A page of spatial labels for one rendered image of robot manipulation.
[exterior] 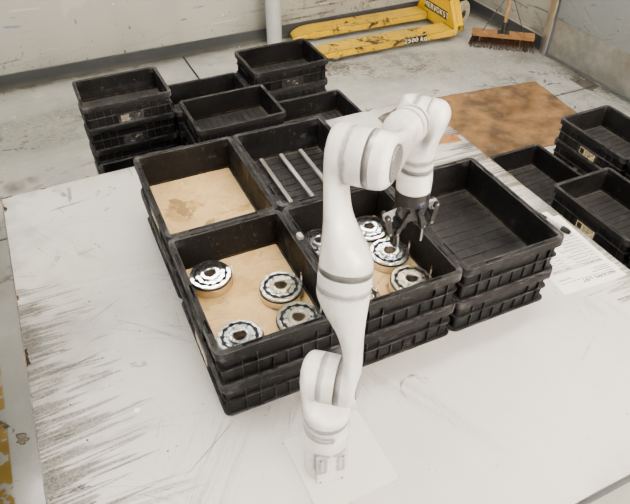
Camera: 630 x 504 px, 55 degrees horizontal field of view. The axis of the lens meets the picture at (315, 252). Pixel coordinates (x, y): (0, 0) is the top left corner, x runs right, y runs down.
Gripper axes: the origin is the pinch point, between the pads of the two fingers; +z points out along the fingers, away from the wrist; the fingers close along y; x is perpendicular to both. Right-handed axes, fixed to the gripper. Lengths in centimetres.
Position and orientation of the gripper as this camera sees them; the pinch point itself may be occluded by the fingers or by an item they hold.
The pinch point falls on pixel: (406, 237)
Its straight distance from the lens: 139.7
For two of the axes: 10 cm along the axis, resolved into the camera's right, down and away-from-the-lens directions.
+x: -4.1, -6.1, 6.8
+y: 9.1, -2.8, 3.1
